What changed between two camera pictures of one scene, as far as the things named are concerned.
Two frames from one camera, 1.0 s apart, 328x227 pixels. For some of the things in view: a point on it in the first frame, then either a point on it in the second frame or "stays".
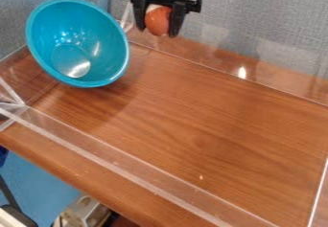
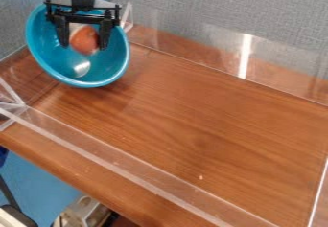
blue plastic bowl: x=77 y=43 stays
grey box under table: x=85 y=213 stays
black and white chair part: x=12 y=215 stays
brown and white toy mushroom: x=158 y=16 → x=85 y=39
